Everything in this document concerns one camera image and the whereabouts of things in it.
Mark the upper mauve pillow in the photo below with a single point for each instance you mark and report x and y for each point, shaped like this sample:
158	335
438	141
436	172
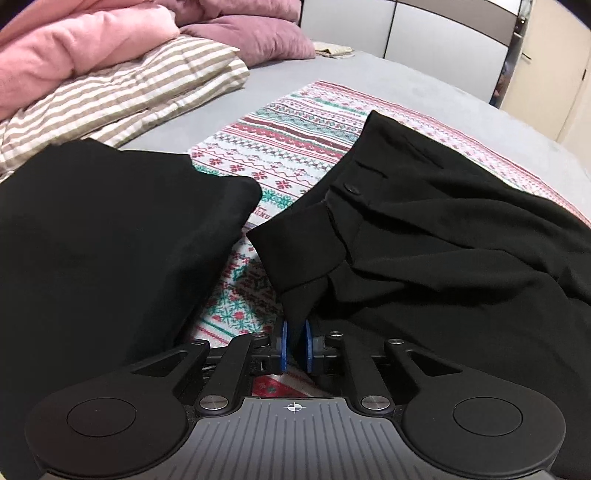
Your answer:
190	12

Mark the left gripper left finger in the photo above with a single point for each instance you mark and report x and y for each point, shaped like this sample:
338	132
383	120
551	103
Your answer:
125	422

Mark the small beige cloth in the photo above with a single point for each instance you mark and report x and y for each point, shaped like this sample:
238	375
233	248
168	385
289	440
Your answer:
334	51

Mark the grey white wardrobe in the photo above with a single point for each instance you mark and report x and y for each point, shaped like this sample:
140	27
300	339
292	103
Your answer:
462	43

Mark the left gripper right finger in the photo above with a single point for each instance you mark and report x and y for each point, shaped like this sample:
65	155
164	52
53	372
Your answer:
460	421

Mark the beige striped duvet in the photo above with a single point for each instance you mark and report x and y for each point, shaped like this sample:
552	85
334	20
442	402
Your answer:
119	103

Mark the grey bed sheet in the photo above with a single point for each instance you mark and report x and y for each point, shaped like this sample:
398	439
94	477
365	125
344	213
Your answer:
395	83

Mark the folded black garment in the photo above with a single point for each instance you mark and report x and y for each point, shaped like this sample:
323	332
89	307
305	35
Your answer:
107	258

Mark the mauve pillow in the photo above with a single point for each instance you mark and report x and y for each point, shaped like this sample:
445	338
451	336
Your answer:
190	12
258	39

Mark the black pants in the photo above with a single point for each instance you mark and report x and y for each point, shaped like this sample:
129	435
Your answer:
406	238

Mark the cream door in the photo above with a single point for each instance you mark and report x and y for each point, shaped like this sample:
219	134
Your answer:
549	72

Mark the pink fleece blanket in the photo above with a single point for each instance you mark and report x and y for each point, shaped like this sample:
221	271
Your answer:
50	42

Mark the patterned red green white cloth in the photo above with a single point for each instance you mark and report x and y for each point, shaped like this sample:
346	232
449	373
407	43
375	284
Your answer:
288	146

